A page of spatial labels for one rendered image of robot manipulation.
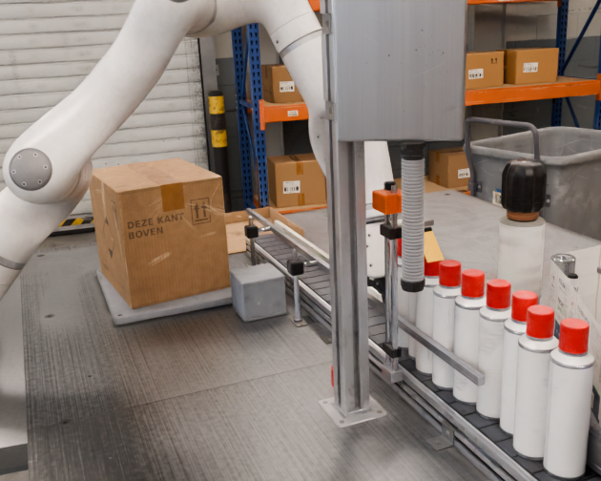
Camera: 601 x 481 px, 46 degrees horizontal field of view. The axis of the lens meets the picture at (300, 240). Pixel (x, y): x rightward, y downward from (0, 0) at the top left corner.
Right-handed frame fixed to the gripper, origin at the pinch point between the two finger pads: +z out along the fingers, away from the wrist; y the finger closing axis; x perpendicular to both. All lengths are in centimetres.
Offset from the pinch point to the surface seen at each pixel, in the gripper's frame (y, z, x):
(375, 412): -11.9, 15.8, -11.2
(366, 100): -14.9, -30.2, -33.2
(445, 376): -2.6, 11.1, -19.2
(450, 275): -1.6, -4.6, -24.5
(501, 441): -3.3, 18.6, -32.7
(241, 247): -5, -17, 79
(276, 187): 101, -63, 353
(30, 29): -44, -197, 385
